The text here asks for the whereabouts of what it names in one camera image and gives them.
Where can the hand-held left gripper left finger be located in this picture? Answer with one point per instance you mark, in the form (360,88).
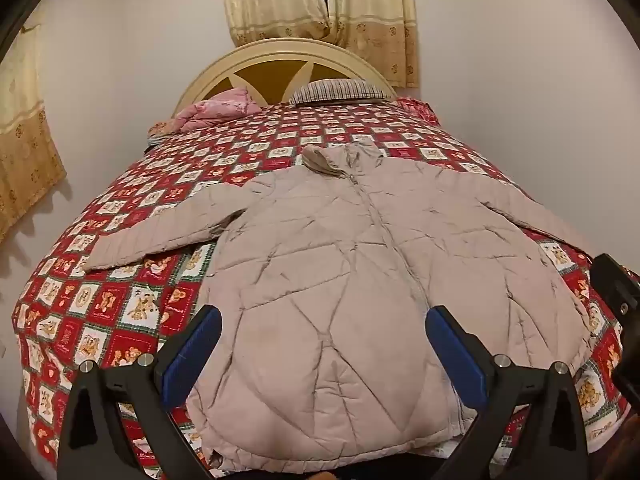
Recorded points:
(199,352)

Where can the beige patterned curtain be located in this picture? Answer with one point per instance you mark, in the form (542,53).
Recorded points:
(270,0)
(375,15)
(25,150)

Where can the striped pillow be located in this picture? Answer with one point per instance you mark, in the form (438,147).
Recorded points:
(340,91)

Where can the cream arched headboard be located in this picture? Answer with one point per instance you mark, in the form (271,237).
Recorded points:
(270,67)

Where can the red checked printed bedspread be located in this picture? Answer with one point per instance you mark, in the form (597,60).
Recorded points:
(280,135)

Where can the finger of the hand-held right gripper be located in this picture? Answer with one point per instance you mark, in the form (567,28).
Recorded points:
(617,285)

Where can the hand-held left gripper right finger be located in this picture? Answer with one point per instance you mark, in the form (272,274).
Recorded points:
(456,355)

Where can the red patterned cloth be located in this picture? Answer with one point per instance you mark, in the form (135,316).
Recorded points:
(417,109)

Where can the pink folded quilt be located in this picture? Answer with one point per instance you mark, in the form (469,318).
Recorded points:
(210,110)

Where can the beige quilted jacket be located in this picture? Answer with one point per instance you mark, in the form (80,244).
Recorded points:
(350,285)

